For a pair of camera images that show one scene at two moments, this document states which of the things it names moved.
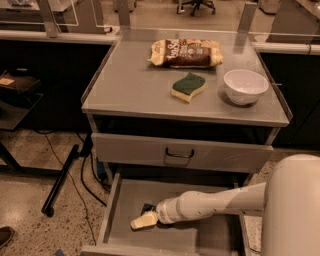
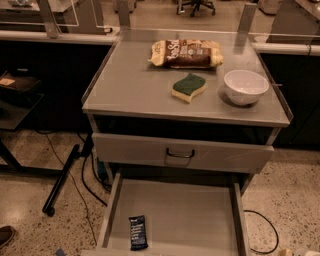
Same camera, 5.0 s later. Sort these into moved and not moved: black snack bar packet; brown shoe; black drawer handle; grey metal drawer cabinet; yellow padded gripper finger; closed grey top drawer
Moved: black snack bar packet; yellow padded gripper finger
Not moved: closed grey top drawer; grey metal drawer cabinet; black drawer handle; brown shoe
